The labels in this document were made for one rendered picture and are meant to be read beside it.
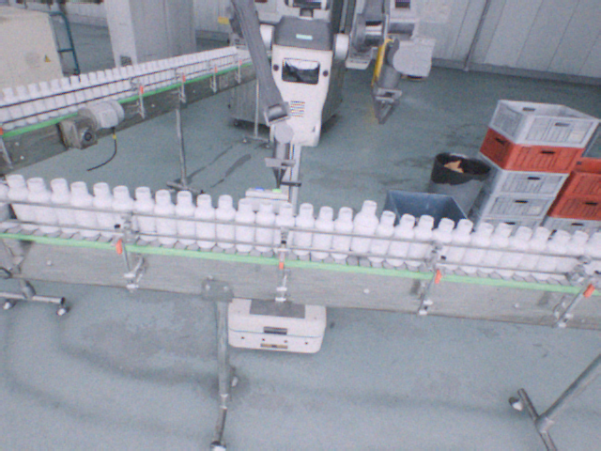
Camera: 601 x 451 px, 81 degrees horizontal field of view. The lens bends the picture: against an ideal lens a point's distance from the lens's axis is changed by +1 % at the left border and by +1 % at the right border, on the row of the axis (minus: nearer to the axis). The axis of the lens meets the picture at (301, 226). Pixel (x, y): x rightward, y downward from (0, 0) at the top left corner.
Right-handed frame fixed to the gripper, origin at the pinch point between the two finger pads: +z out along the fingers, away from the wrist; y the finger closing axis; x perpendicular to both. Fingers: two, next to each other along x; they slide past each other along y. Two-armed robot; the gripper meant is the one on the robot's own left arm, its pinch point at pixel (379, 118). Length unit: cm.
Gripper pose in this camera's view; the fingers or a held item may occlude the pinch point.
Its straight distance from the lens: 109.3
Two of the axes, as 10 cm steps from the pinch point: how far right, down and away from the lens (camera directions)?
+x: -9.9, -1.0, -0.3
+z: -1.0, 8.3, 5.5
